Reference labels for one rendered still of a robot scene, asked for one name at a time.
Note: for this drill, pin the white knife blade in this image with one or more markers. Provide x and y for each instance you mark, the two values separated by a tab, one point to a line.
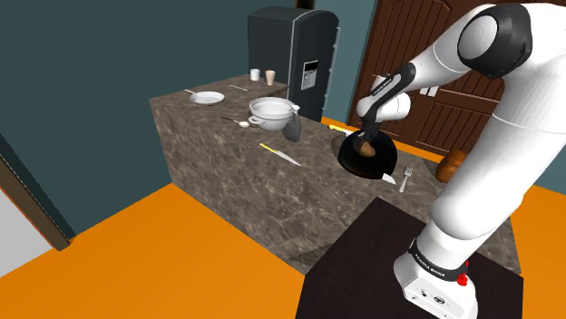
389	178

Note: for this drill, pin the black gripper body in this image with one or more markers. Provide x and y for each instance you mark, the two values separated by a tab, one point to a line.
369	127

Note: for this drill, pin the dark robot stand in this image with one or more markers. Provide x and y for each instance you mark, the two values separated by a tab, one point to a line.
353	265

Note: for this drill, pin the brown panelled door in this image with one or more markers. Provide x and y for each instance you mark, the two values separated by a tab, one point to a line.
398	39

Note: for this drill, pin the brown door frame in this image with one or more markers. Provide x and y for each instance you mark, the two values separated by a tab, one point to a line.
35	207

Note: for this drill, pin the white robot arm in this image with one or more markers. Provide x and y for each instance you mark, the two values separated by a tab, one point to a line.
495	145

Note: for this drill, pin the white cup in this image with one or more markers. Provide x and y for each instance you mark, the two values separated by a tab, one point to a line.
255	74

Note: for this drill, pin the dark grey refrigerator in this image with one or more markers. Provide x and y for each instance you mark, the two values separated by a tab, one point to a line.
274	48

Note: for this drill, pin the beige cup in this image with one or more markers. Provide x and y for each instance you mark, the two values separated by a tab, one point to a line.
270	77

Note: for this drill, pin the brown potato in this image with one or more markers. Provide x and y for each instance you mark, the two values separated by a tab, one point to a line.
367	149

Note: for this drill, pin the silver spoon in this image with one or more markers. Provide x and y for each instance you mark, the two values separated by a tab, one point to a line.
242	123

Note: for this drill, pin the brown bread loaf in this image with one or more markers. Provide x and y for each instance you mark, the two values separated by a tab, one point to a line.
447	167

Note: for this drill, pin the white pan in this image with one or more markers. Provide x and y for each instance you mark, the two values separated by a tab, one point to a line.
207	98

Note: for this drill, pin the black bowl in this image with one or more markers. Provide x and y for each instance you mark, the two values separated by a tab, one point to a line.
358	165

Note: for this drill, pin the thin silver utensil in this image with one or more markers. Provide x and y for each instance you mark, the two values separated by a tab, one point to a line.
238	88

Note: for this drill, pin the silver fork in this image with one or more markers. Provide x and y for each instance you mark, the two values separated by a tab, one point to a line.
405	178

